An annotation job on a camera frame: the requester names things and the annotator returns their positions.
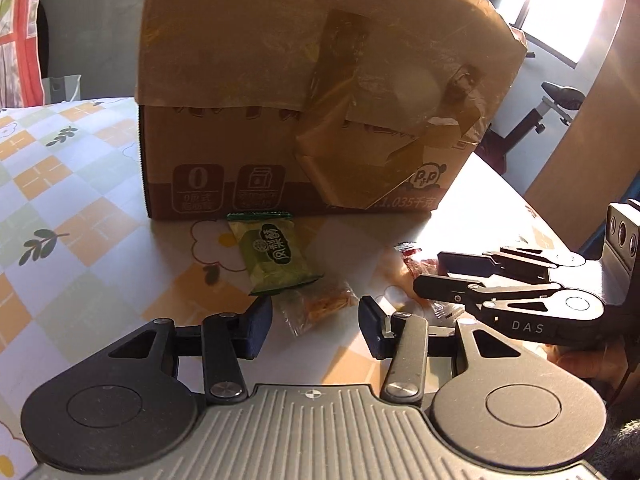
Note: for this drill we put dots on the printed room scene curtain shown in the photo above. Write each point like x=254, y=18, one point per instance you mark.
x=17, y=35

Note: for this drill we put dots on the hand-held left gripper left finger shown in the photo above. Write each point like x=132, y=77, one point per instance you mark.
x=259, y=329

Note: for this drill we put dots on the beige wooden board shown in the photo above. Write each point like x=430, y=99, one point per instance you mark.
x=590, y=150

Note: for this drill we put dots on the black framed window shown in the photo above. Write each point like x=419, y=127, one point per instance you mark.
x=565, y=5

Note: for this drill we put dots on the clear packet with orange snack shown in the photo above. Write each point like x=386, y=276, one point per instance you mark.
x=317, y=309

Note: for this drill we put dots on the small green snack packet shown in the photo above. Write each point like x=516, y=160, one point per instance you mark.
x=272, y=255

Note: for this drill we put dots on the brown cardboard box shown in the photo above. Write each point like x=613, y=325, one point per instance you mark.
x=160, y=150

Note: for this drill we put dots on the person's right hand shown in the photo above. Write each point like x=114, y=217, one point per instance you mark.
x=580, y=362

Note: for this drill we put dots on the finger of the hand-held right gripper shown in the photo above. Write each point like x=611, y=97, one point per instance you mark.
x=450, y=287
x=465, y=262

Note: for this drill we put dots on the person's grey fuzzy clothing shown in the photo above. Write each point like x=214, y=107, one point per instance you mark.
x=622, y=452

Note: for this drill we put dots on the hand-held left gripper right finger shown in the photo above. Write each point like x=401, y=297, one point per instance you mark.
x=372, y=327

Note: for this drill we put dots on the black exercise bike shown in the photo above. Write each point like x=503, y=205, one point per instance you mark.
x=540, y=120

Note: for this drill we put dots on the clear packet with red snack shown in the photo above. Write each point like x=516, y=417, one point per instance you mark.
x=415, y=266

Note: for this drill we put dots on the white plastic bin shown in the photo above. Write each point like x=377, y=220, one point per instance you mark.
x=62, y=89

